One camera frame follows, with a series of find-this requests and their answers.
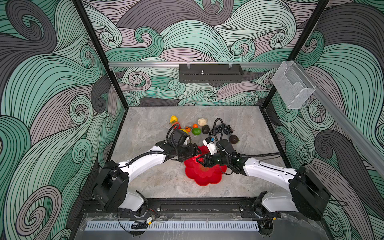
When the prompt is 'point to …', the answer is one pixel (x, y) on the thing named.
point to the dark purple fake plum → (233, 139)
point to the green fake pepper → (196, 131)
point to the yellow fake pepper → (173, 117)
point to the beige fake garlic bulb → (202, 121)
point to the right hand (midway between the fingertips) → (199, 158)
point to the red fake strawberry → (179, 126)
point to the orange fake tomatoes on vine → (188, 129)
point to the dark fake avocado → (205, 129)
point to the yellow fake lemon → (185, 131)
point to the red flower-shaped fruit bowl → (199, 172)
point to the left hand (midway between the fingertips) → (198, 153)
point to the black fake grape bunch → (227, 129)
